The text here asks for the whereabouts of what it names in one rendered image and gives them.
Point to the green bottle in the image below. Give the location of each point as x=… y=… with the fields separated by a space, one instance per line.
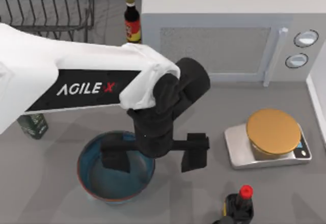
x=34 y=128

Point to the large microwave knob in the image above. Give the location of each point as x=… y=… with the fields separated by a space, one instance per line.
x=306 y=38

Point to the black bottle red cap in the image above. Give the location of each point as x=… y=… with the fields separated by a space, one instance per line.
x=240 y=208

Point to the microwave oven door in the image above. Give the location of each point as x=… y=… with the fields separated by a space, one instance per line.
x=216 y=48

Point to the silver kitchen scale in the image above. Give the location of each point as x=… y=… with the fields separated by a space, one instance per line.
x=239 y=152

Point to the gold round container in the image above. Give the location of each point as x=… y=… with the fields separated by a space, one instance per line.
x=273 y=129

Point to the blue bowl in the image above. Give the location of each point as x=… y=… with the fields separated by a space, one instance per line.
x=114 y=187

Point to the dark brown bottle red label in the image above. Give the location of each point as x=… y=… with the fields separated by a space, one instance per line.
x=132 y=28

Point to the white cabinet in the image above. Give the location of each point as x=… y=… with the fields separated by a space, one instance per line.
x=318 y=99

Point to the small microwave knob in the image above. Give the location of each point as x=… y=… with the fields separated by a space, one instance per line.
x=297 y=60

